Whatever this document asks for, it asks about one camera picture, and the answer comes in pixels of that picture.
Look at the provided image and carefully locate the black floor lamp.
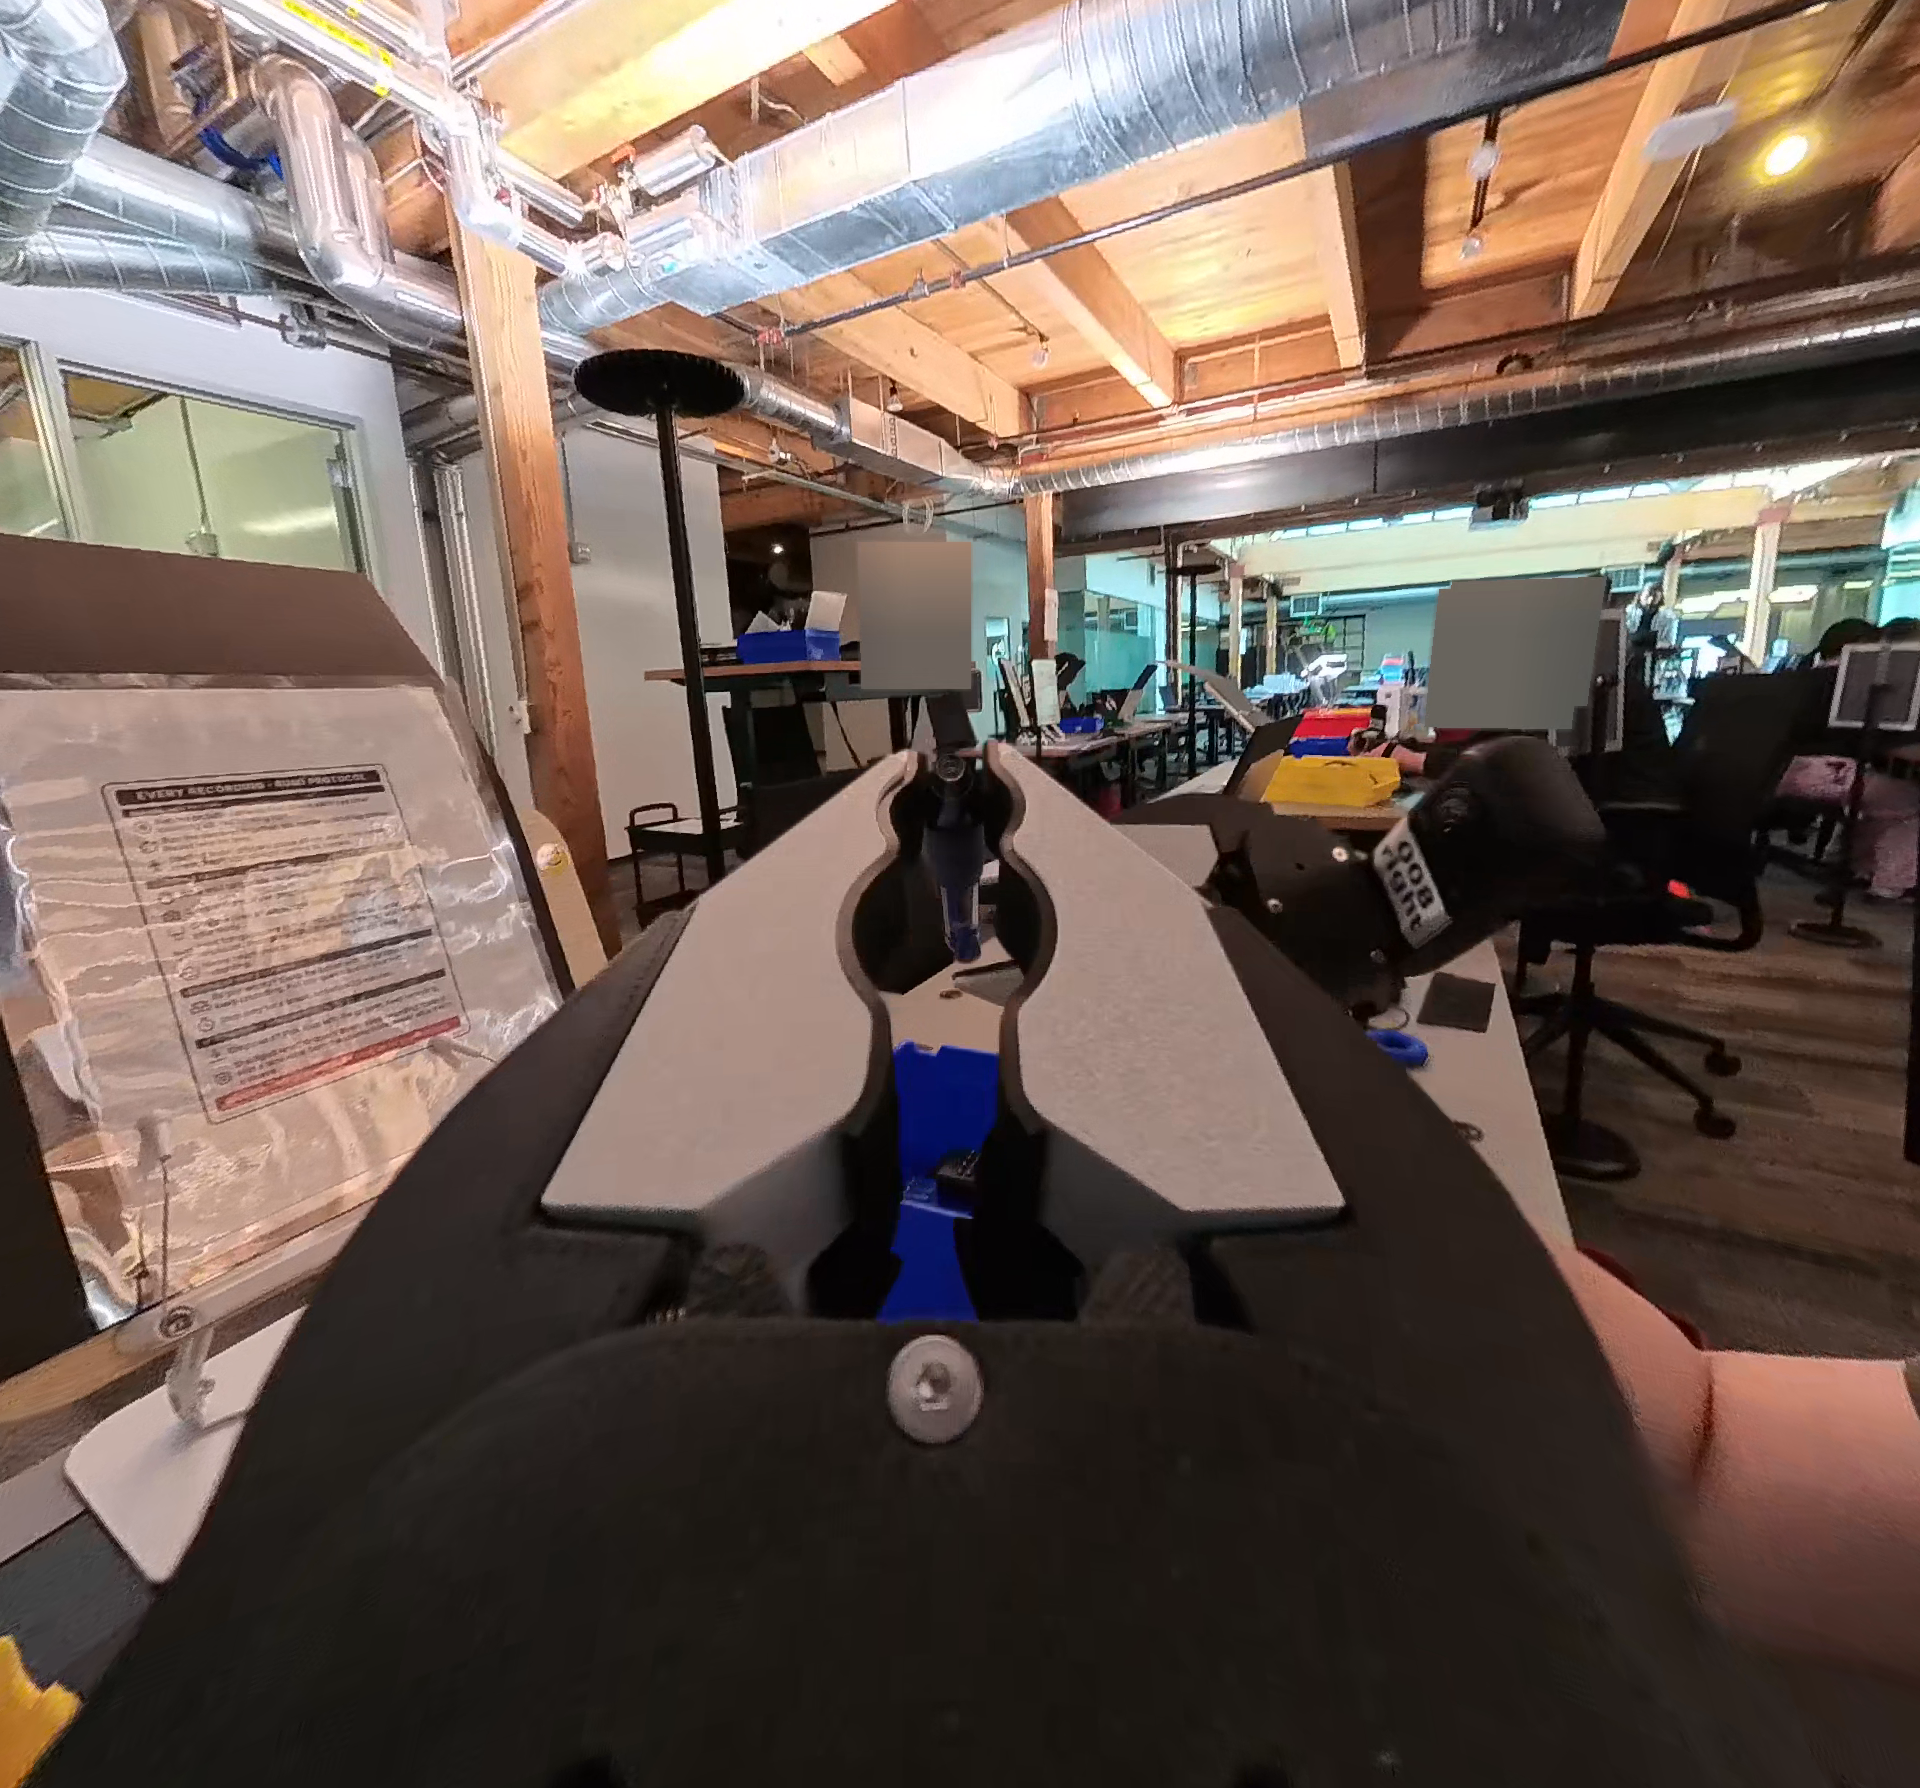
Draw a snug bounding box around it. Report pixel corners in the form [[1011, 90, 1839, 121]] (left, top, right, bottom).
[[572, 347, 750, 881]]

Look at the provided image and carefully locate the blue plastic bin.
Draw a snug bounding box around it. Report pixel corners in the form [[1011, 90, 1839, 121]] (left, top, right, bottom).
[[873, 1042, 1007, 1321]]

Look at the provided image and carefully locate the blue pen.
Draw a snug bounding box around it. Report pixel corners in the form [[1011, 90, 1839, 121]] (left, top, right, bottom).
[[918, 744, 995, 966]]

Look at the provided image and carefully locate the black fabric chair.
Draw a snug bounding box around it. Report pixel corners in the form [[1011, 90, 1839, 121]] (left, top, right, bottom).
[[738, 764, 863, 863]]

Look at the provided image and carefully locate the yellow plastic bin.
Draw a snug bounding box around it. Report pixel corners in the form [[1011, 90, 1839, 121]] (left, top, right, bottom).
[[0, 1634, 84, 1788]]

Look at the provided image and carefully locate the instruction sheet sign stand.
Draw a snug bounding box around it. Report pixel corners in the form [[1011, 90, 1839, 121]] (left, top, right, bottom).
[[0, 532, 619, 1584]]

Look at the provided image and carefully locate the wooden support post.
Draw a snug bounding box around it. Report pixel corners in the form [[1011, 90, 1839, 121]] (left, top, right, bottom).
[[445, 203, 629, 958]]

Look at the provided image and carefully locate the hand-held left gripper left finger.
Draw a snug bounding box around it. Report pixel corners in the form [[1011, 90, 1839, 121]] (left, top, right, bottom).
[[539, 745, 924, 1321]]

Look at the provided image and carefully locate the silver air duct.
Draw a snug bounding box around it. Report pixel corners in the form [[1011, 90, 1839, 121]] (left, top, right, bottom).
[[0, 0, 1920, 499]]

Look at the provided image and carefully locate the black office chair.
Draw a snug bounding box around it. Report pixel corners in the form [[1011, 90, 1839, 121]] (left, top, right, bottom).
[[1511, 670, 1775, 1187]]

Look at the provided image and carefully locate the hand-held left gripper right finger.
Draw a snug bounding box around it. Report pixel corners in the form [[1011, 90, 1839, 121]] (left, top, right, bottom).
[[955, 737, 1347, 1321]]

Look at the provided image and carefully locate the person's right forearm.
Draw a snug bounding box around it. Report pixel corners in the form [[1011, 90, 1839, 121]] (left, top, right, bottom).
[[1559, 1243, 1920, 1661]]

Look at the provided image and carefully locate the black metal cart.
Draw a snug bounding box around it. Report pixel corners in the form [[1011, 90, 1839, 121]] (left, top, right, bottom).
[[624, 797, 748, 930]]

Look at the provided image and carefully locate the wooden standing desk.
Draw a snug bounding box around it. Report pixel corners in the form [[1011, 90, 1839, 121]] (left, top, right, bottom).
[[644, 660, 983, 860]]

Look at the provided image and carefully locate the small yellow storage bin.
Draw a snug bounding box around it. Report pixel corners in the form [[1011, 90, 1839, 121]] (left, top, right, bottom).
[[1261, 752, 1405, 814]]

